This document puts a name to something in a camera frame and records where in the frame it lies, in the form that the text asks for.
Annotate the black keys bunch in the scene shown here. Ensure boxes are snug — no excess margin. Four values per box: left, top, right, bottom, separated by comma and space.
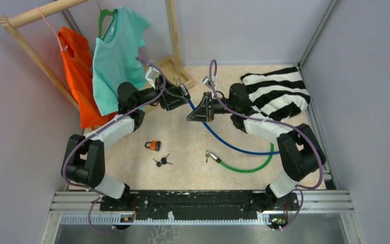
153, 154, 173, 167

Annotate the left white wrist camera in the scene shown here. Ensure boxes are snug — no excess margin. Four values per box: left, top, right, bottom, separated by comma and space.
145, 66, 160, 88

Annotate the pink hanger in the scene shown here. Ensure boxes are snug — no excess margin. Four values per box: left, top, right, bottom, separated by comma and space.
36, 7, 66, 52

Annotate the blue cable lock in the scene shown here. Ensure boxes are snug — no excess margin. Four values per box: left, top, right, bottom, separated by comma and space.
183, 90, 279, 156

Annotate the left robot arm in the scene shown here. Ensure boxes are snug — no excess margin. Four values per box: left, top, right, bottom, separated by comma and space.
61, 75, 190, 210

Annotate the green hanger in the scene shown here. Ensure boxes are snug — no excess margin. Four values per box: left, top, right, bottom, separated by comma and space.
97, 8, 119, 39

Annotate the black white striped cloth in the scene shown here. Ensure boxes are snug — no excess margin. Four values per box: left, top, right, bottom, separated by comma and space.
240, 67, 311, 122

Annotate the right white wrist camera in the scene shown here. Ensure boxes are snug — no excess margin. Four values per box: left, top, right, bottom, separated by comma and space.
202, 76, 217, 90

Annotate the wooden clothes rack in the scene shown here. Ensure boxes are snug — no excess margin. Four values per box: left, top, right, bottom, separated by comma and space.
0, 0, 194, 109

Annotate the orange garment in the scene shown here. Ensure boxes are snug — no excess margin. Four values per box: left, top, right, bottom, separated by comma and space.
57, 26, 116, 129

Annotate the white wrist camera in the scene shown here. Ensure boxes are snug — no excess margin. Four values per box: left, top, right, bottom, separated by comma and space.
145, 66, 160, 88
202, 76, 217, 90

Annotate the orange padlock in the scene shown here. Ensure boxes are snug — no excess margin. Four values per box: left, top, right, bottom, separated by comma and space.
144, 141, 161, 151

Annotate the green cable lock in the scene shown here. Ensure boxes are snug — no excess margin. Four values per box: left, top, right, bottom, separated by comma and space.
205, 143, 279, 173

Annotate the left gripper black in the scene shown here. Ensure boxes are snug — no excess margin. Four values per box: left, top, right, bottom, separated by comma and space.
135, 74, 190, 111

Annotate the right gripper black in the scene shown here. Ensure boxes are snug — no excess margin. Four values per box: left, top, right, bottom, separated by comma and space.
187, 91, 237, 123

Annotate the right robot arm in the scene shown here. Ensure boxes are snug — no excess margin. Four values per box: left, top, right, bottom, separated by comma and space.
187, 83, 326, 209

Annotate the teal t-shirt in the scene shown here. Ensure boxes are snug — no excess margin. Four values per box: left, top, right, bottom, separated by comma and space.
92, 6, 150, 116

